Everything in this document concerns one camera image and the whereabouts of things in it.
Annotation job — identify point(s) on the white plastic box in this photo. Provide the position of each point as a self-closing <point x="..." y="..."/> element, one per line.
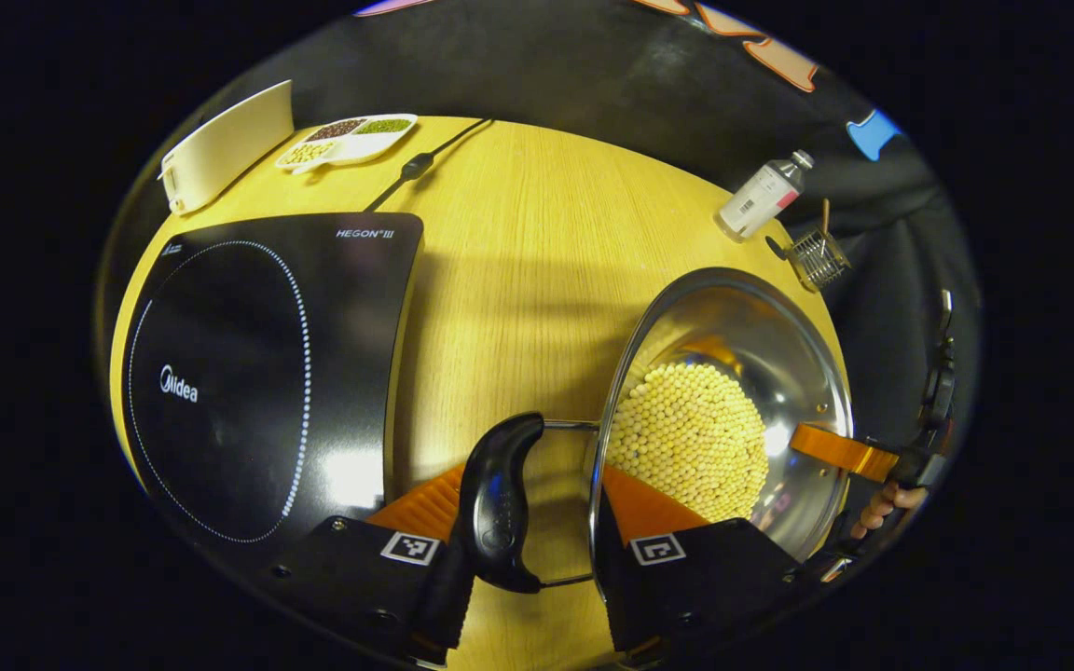
<point x="225" y="149"/>

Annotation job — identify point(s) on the wooden stick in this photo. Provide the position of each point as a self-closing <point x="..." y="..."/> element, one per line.
<point x="825" y="214"/>

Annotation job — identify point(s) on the white divided dish of beans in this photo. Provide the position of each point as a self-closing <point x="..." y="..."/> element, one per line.
<point x="351" y="138"/>

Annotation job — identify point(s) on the black induction cooktop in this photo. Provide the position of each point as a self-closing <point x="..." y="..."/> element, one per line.
<point x="239" y="373"/>

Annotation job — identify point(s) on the clear glass holder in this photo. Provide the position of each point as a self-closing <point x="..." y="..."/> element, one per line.
<point x="821" y="261"/>

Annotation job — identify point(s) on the pile of yellow soybeans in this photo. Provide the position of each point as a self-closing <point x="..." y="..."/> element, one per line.
<point x="686" y="438"/>

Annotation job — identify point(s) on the small black round cap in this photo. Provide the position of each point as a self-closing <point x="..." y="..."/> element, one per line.
<point x="777" y="248"/>

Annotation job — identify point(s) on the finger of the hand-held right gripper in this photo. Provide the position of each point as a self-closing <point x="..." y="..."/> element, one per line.
<point x="840" y="450"/>

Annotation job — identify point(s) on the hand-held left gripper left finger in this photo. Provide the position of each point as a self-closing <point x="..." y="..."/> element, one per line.
<point x="444" y="606"/>

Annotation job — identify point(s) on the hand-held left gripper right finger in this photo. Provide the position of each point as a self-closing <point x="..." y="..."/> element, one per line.
<point x="616" y="596"/>

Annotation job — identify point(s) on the small clear bottle white label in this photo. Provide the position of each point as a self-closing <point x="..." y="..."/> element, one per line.
<point x="761" y="198"/>

